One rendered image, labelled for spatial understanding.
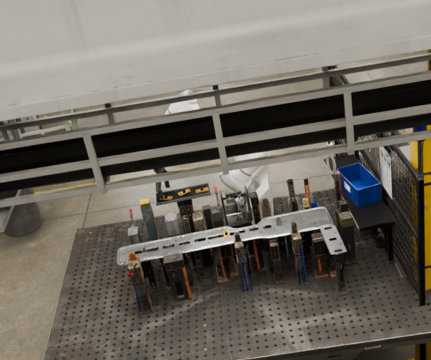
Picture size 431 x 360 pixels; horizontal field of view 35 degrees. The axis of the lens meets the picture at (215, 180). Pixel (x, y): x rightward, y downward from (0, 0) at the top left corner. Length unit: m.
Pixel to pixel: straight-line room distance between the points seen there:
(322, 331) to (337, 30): 3.52
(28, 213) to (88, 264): 1.98
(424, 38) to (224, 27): 0.15
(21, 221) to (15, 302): 1.04
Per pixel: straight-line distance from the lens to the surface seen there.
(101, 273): 4.78
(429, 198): 3.87
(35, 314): 5.83
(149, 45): 0.55
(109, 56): 0.55
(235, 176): 4.80
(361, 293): 4.22
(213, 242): 4.27
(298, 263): 4.25
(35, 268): 6.36
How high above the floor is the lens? 3.47
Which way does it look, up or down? 30 degrees down
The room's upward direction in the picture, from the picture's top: 11 degrees counter-clockwise
